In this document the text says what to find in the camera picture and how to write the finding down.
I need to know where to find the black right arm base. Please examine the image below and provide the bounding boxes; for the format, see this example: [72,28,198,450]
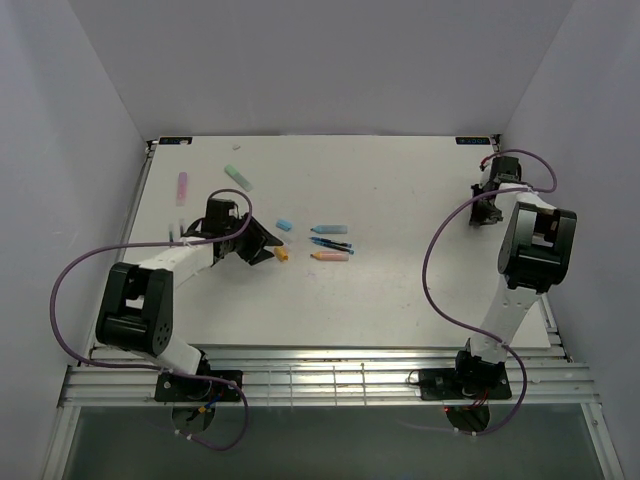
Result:
[408,350,512,400]

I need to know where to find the blue label sticker left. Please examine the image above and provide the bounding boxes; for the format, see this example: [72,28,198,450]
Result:
[158,137,193,145]

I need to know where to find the light blue highlighter body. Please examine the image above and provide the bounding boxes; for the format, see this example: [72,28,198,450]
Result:
[310,225,348,235]

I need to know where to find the orange pink highlighter pen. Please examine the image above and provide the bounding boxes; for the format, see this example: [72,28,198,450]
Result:
[310,251,350,262]

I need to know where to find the orange highlighter cap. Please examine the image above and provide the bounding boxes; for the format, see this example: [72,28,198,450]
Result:
[273,246,289,262]

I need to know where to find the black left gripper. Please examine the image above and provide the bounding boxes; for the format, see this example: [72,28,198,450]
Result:
[224,212,283,266]

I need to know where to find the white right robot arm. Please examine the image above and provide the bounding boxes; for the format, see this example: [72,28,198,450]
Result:
[451,190,578,397]

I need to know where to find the two thin pens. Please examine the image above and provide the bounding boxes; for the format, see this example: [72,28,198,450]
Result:
[168,219,185,243]

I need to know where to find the light blue highlighter cap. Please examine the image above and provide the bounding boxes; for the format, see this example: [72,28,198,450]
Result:
[276,219,293,232]

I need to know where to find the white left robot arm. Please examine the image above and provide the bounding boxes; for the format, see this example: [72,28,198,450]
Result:
[95,199,284,400]

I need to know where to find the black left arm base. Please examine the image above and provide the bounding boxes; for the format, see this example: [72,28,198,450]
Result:
[154,360,244,404]

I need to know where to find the blue label sticker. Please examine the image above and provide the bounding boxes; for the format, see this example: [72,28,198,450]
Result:
[455,136,491,146]
[158,137,193,145]

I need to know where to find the green highlighter cap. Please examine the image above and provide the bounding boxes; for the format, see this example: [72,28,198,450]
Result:
[224,164,253,192]

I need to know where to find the blue label sticker right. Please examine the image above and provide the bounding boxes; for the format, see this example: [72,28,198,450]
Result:
[455,136,491,146]

